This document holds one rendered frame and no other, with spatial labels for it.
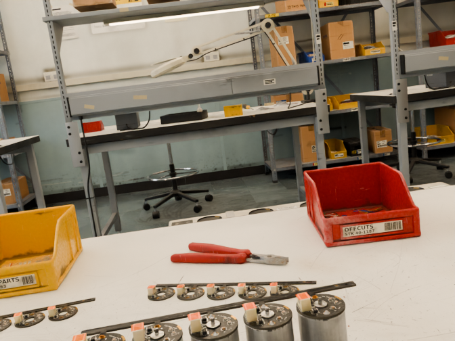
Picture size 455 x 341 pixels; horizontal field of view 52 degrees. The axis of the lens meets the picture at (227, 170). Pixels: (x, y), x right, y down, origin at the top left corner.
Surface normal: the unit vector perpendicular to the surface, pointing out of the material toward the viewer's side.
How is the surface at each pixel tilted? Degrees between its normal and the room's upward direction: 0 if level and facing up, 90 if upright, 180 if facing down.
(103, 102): 90
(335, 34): 86
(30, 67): 90
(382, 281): 0
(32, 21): 90
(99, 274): 0
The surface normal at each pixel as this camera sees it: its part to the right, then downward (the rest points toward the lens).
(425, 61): 0.08, 0.18
